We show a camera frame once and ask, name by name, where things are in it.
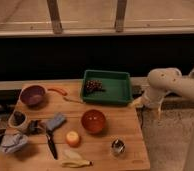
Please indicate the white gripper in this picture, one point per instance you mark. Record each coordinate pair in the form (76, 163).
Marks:
(152, 99)

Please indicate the dark purple grape bunch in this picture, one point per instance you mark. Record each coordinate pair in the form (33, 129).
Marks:
(93, 85)

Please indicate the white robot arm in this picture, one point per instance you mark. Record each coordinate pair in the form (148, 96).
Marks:
(163, 81)

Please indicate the small metal cup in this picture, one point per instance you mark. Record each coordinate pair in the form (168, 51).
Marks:
(117, 147)

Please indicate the green plastic tray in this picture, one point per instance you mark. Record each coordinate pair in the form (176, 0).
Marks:
(116, 88)

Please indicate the orange bowl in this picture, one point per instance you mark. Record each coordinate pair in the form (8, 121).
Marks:
(93, 121)

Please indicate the small wooden stick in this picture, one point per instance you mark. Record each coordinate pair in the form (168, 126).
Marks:
(72, 100)

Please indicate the yellow apple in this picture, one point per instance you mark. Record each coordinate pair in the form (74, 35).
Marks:
(72, 138)

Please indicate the yellow banana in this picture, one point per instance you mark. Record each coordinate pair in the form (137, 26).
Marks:
(73, 159)

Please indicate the orange carrot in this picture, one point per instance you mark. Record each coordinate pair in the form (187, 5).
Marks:
(58, 90)

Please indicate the purple bowl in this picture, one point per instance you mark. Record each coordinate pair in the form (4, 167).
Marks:
(32, 95)

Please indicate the dark small object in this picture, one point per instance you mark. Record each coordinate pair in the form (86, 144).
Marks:
(35, 127)

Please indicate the white mug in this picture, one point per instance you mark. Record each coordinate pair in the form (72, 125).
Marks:
(18, 121)

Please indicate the light blue crumpled cloth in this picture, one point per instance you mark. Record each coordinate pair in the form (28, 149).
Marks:
(13, 142)

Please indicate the black handled knife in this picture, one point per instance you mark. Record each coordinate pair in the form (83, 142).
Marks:
(51, 145)

